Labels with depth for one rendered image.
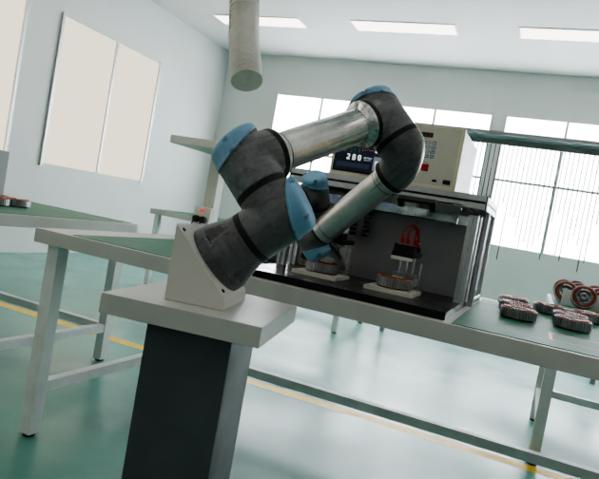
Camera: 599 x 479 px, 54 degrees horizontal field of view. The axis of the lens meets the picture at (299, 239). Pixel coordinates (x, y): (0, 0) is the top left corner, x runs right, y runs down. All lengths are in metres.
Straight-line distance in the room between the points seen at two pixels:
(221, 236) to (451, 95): 7.52
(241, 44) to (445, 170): 1.50
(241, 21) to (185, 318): 2.29
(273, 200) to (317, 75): 8.04
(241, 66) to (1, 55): 3.96
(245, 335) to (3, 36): 5.81
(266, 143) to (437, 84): 7.47
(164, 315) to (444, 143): 1.18
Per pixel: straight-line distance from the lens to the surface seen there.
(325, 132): 1.33
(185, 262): 1.16
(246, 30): 3.16
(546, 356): 1.56
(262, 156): 1.20
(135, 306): 1.14
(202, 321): 1.09
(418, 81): 8.69
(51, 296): 2.24
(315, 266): 1.87
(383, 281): 1.80
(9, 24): 6.71
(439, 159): 1.97
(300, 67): 9.31
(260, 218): 1.16
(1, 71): 6.63
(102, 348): 3.30
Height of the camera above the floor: 0.96
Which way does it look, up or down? 3 degrees down
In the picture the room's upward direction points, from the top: 10 degrees clockwise
